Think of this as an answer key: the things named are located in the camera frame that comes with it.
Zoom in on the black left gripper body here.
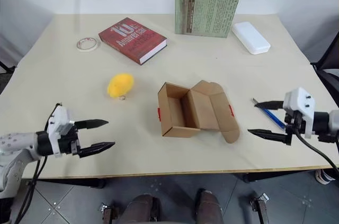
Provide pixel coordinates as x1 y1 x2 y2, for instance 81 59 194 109
57 124 82 157

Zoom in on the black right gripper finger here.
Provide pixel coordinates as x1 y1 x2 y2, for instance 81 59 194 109
254 100 284 111
247 129 292 146

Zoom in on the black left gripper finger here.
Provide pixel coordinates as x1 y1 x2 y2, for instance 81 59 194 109
75 119 109 130
78 141 116 159

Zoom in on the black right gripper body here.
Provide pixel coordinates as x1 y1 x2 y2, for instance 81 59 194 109
284 111 305 145

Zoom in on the blue utility cutter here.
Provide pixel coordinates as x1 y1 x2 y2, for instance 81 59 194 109
252 98 287 130

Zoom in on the yellow plush item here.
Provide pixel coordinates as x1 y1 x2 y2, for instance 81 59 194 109
107 73 135 101

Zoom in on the brown cardboard box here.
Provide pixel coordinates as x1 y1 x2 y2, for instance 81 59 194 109
157 79 240 145

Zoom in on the white masking tape roll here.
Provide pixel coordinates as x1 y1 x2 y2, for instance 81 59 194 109
76 37 101 53

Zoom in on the black chair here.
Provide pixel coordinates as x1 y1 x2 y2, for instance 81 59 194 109
309 35 339 100

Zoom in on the white plastic case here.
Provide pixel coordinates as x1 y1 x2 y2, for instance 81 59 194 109
231 21 271 55

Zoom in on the dark brown rounded shape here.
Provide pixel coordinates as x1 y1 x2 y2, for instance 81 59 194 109
195 189 222 224
124 194 161 224

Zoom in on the red hardcover book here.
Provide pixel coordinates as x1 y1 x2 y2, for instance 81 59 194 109
98 17 168 65

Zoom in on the black stand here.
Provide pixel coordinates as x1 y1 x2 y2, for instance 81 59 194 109
0 59 16 75

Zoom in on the green hardcover book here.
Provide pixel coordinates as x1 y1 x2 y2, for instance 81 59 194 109
174 0 241 39

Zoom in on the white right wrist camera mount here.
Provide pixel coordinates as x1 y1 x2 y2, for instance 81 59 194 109
282 87 316 139

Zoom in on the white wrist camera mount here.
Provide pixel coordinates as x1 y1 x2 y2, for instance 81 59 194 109
47 104 76 157
282 87 316 139

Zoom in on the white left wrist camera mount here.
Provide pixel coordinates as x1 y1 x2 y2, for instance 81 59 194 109
47 104 76 157

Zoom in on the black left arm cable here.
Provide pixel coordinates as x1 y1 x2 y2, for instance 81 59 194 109
14 102 63 224

